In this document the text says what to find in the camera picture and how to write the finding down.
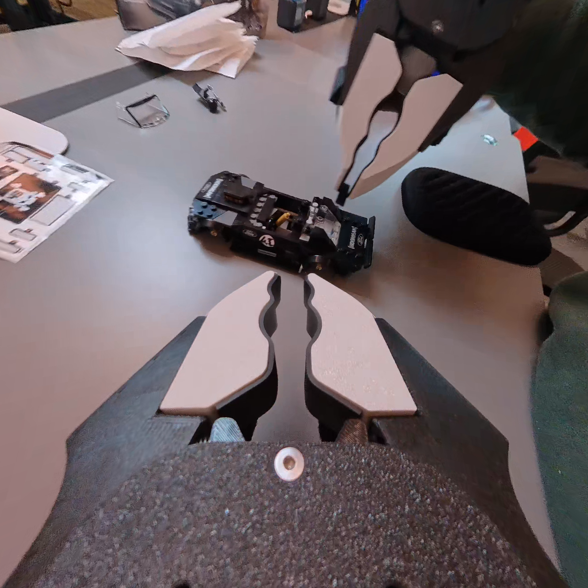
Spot lego set box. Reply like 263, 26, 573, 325
118, 0, 244, 30

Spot black lego axle assembly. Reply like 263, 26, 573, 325
193, 83, 228, 114

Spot white paper bags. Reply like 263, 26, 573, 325
117, 2, 260, 77

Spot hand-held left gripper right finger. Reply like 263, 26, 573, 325
303, 273, 419, 440

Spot person's right forearm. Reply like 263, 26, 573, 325
483, 0, 588, 157

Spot black lego car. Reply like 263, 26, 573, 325
189, 170, 377, 274

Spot small black box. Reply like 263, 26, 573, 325
278, 0, 308, 31

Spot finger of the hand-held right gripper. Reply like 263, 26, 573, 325
346, 74, 464, 201
337, 35, 405, 191

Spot sticker sheet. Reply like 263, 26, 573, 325
0, 143, 114, 262

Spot clear lego windshield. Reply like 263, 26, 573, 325
117, 94, 171, 129

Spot white booklet stand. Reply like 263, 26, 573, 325
0, 108, 70, 157

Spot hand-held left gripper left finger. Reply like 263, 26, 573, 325
160, 272, 281, 440

